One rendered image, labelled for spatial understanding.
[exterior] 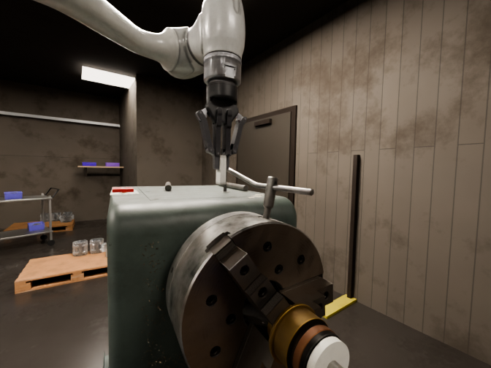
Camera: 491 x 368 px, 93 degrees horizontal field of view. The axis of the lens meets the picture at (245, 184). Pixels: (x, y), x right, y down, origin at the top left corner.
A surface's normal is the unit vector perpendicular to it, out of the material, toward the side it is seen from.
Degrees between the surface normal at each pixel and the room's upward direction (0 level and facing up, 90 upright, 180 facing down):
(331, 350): 90
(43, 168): 90
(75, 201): 90
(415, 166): 90
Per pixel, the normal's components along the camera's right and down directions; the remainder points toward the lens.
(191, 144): 0.59, 0.06
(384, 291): -0.81, 0.02
